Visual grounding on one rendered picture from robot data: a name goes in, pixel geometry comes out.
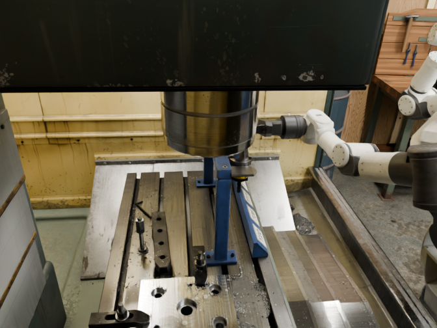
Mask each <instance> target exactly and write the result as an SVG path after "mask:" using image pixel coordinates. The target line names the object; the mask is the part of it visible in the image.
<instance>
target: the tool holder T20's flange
mask: <svg viewBox="0 0 437 328"><path fill-rule="evenodd" d="M251 162H252V157H251V156H250V155H248V160H246V161H236V160H234V158H233V155H232V156H230V163H231V164H230V165H231V167H234V166H251Z"/></svg>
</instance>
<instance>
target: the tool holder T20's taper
mask: <svg viewBox="0 0 437 328"><path fill-rule="evenodd" d="M233 158H234V160H236V161H246V160H248V149H246V150H244V151H242V152H240V153H238V154H234V155H233Z"/></svg>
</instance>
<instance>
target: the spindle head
mask: <svg viewBox="0 0 437 328"><path fill-rule="evenodd" d="M389 1H390V0H0V93H44V92H208V91H291V90H366V88H367V86H365V85H369V84H370V82H371V78H372V74H373V69H374V65H375V61H376V57H377V52H378V47H379V44H380V38H381V35H382V30H383V26H384V21H385V18H386V13H387V9H388V4H389Z"/></svg>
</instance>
